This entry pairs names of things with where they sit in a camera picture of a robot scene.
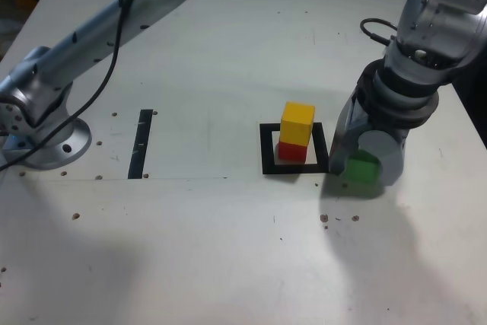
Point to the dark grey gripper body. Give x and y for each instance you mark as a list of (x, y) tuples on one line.
[(395, 132)]

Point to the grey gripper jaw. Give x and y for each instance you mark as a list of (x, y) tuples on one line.
[(344, 134), (384, 148)]

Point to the green cube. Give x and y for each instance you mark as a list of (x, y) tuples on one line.
[(359, 171)]

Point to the yellow cube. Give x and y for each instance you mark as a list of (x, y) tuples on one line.
[(296, 123)]

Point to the red cube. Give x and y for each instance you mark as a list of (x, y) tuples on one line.
[(293, 151)]

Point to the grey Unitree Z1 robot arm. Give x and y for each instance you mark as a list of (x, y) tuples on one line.
[(76, 47)]

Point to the black tape square outline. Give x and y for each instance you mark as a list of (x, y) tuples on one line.
[(266, 150)]

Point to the black tape strip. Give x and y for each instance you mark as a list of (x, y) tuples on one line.
[(140, 142)]

